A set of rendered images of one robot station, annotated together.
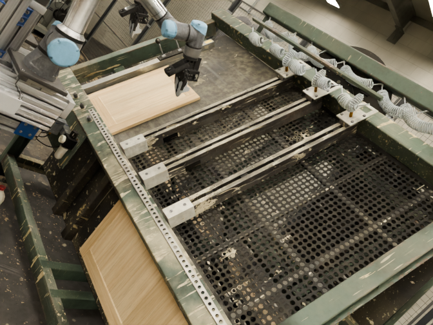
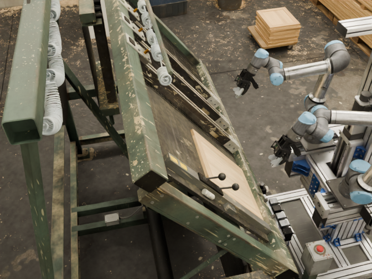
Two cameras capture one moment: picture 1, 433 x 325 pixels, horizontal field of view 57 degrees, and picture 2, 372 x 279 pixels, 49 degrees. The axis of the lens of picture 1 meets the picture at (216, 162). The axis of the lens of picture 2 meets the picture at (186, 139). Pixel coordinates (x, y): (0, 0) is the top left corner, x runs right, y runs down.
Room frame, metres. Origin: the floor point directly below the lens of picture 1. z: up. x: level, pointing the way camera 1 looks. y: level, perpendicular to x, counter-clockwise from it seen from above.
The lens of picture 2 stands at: (3.80, 1.45, 2.98)
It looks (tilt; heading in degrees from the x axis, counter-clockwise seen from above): 43 degrees down; 219
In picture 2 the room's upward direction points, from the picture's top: 2 degrees counter-clockwise
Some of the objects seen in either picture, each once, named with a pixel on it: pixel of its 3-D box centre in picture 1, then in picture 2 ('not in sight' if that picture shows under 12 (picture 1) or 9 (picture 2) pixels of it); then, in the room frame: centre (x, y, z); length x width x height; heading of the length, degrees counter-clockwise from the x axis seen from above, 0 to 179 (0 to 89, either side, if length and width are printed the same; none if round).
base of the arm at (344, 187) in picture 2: not in sight; (353, 185); (1.96, 1.23, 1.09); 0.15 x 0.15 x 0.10
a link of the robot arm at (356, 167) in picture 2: not in sight; (358, 172); (1.97, 1.24, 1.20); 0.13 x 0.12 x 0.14; 26
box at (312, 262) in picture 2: not in sight; (316, 258); (2.38, 1.24, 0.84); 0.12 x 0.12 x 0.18; 50
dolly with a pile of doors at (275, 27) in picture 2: not in sight; (272, 29); (-0.93, -0.81, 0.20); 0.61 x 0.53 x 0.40; 52
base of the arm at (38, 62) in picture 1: (45, 61); (315, 130); (1.65, 0.85, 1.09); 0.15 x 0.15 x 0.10
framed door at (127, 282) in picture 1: (139, 276); not in sight; (1.79, -0.07, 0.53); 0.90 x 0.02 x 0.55; 50
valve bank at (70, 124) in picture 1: (51, 124); (274, 215); (2.15, 0.86, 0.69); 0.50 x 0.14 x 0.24; 50
